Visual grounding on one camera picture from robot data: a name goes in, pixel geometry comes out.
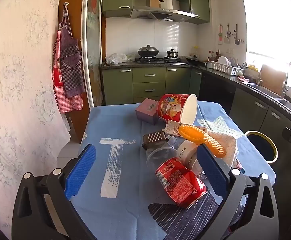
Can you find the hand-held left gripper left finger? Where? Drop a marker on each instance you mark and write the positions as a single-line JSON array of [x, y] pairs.
[[81, 171]]

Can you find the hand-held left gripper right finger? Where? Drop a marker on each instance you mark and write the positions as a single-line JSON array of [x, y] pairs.
[[211, 171]]

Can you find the clear plastic bottle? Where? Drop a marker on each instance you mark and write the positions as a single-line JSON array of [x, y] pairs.
[[201, 173]]

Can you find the orange foam fruit net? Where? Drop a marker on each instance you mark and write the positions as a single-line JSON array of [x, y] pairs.
[[210, 145]]

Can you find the dark bin with yellow rim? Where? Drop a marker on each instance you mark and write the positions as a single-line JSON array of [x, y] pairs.
[[260, 147]]

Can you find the white foam fruit net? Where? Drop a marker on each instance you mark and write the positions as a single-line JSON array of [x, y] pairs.
[[227, 141]]

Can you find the red soda can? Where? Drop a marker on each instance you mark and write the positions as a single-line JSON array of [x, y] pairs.
[[178, 182]]

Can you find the clear plastic cup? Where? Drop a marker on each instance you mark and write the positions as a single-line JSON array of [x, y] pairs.
[[160, 158]]

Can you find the white red milk carton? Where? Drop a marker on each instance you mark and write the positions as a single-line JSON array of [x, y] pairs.
[[171, 128]]

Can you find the red paper bucket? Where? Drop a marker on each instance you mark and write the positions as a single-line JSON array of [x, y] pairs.
[[170, 107]]

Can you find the purple cardboard box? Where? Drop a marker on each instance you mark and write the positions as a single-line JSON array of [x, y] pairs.
[[145, 115]]

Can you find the steel kitchen sink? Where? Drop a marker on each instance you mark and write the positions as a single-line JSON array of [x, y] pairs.
[[265, 91]]

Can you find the blue star print tablecloth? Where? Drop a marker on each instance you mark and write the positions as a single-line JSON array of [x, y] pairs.
[[135, 170]]

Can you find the wooden cutting board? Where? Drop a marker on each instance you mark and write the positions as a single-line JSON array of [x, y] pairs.
[[273, 78]]

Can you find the pink dish cloth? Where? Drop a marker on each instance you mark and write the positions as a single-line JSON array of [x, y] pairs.
[[243, 78]]

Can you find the red checked apron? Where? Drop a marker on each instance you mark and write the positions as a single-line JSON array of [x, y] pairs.
[[60, 97]]

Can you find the black built-in appliance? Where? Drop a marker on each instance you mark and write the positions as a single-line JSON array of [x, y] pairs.
[[216, 90]]

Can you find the dark stone kitchen countertop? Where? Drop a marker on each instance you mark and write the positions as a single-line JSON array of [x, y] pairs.
[[230, 78]]

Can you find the white dish rack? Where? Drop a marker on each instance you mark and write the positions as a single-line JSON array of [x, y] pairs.
[[223, 68]]

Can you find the stack of white plates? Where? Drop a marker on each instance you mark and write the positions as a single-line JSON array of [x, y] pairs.
[[223, 60]]

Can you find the purple checked apron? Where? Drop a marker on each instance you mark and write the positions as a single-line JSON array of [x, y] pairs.
[[71, 67]]

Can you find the white mug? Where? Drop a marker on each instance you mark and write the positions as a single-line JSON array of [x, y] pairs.
[[209, 65]]

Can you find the hanging kitchen utensil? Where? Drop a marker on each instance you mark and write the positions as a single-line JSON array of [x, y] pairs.
[[226, 38], [236, 40], [220, 33]]

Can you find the row of condiment bottles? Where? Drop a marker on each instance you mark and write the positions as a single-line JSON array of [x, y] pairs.
[[214, 55]]

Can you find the black frying pan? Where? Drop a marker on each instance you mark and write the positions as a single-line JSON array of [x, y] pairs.
[[193, 60]]

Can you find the bright window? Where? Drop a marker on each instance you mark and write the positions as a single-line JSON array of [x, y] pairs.
[[273, 17]]

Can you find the green lower kitchen cabinets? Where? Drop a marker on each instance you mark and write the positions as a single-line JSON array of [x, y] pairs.
[[148, 75]]

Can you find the clear plastic bags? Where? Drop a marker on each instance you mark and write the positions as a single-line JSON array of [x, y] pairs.
[[115, 58]]

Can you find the gas stove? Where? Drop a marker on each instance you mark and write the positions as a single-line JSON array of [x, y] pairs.
[[158, 60]]

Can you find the small dark pot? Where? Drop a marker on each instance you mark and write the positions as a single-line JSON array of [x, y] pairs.
[[172, 54]]

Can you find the black wok with lid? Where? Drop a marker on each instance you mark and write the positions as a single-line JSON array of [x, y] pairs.
[[148, 51]]

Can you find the steel range hood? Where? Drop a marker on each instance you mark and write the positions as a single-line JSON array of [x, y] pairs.
[[160, 15]]

